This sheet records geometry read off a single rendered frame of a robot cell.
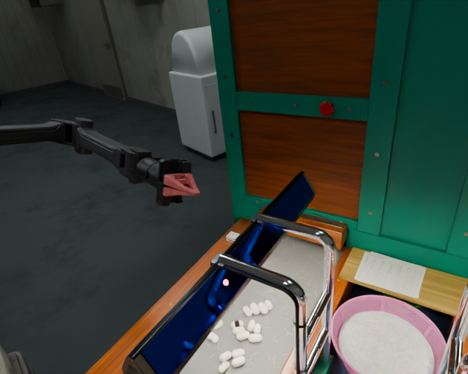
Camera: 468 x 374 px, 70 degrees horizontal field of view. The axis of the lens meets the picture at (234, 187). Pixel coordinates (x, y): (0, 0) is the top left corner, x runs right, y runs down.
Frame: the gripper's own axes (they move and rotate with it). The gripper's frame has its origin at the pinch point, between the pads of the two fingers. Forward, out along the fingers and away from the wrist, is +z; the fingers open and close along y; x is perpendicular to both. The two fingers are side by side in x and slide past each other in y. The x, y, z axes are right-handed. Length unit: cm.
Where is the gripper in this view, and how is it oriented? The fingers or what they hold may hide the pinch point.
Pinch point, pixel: (195, 193)
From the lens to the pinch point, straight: 69.0
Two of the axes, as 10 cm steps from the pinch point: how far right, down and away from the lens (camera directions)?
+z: 6.8, 2.9, -6.7
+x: -7.2, 0.9, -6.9
